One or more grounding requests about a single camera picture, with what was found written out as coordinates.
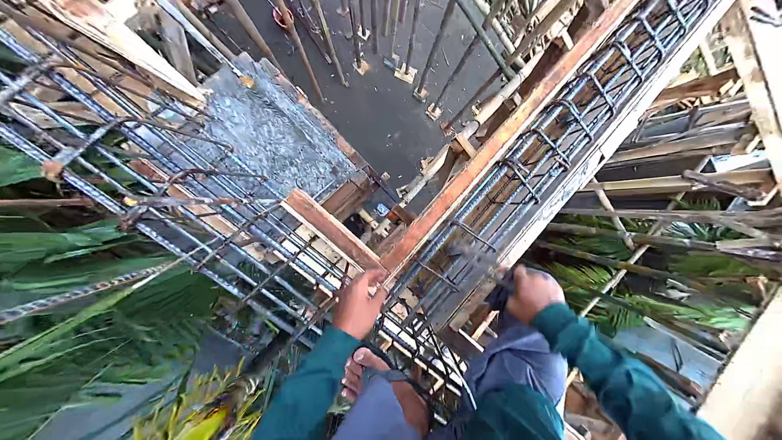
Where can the person's right hand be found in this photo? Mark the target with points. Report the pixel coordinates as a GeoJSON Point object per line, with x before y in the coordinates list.
{"type": "Point", "coordinates": [537, 294]}

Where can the person's left hand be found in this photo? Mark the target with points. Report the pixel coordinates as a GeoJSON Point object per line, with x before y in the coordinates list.
{"type": "Point", "coordinates": [354, 307]}

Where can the person's left thumb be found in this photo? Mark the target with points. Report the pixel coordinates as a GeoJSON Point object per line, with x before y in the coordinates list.
{"type": "Point", "coordinates": [379, 297]}

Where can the person's left fingers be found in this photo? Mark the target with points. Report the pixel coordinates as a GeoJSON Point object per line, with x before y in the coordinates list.
{"type": "Point", "coordinates": [367, 278]}

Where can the person's right fingers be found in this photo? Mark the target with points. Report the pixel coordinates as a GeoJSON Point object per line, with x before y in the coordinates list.
{"type": "Point", "coordinates": [520, 282]}

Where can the dark hammer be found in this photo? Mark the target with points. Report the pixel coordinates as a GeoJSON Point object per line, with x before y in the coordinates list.
{"type": "Point", "coordinates": [475, 255]}

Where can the short reddish-brown wooden board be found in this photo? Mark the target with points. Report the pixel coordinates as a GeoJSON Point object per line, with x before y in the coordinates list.
{"type": "Point", "coordinates": [333, 227]}

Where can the person's right forearm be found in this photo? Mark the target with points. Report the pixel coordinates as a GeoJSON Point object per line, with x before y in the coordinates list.
{"type": "Point", "coordinates": [617, 373]}

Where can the person's left forearm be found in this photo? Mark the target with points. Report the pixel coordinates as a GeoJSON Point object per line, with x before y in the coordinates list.
{"type": "Point", "coordinates": [311, 385]}

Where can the person's legs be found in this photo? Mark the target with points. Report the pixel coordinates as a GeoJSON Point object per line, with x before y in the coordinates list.
{"type": "Point", "coordinates": [525, 354]}

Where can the brown wooden slab edge board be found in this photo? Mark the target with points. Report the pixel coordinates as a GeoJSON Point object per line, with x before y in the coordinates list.
{"type": "Point", "coordinates": [342, 198]}

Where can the long orange-brown formwork board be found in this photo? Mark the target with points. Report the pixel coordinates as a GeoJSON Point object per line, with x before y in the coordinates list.
{"type": "Point", "coordinates": [482, 168]}

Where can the long pale-edged formwork board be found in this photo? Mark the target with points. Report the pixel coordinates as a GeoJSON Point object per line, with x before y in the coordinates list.
{"type": "Point", "coordinates": [586, 174]}

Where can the person's body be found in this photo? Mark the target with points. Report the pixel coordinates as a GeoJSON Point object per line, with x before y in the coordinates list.
{"type": "Point", "coordinates": [513, 415]}

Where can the rebar cage with square stirrups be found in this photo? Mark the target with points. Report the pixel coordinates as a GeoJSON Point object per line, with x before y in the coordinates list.
{"type": "Point", "coordinates": [552, 145]}

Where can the bamboo and timber scaffolding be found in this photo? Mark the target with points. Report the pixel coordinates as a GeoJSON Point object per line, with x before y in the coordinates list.
{"type": "Point", "coordinates": [666, 183]}

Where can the brown board with pale edge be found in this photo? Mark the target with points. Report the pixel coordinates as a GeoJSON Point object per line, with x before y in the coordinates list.
{"type": "Point", "coordinates": [201, 211]}

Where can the green palm foliage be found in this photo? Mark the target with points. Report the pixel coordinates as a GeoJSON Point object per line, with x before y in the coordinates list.
{"type": "Point", "coordinates": [708, 275]}

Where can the yellow-green leafy plant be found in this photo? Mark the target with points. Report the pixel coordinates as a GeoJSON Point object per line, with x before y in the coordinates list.
{"type": "Point", "coordinates": [204, 412]}

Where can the wide rusty-ended rebar cage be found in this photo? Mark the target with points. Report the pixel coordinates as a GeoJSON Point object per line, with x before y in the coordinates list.
{"type": "Point", "coordinates": [160, 218]}

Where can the group of upright support poles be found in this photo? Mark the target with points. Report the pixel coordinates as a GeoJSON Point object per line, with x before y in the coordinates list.
{"type": "Point", "coordinates": [436, 46]}

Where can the blurred pale wooden board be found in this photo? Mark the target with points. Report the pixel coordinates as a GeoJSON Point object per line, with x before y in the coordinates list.
{"type": "Point", "coordinates": [748, 373]}

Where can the red round object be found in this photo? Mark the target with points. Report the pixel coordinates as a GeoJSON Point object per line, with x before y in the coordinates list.
{"type": "Point", "coordinates": [280, 17]}

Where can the long ribbed loose rebar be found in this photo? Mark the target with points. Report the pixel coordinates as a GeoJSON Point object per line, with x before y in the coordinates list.
{"type": "Point", "coordinates": [79, 292]}

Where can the green palm leaves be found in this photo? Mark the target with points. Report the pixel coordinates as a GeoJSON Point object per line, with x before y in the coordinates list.
{"type": "Point", "coordinates": [67, 287]}

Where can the thick pale wooden plank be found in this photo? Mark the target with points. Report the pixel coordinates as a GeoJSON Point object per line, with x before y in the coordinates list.
{"type": "Point", "coordinates": [137, 49]}

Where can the weathered wooden post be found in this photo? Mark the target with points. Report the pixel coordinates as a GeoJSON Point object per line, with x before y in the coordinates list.
{"type": "Point", "coordinates": [752, 85]}

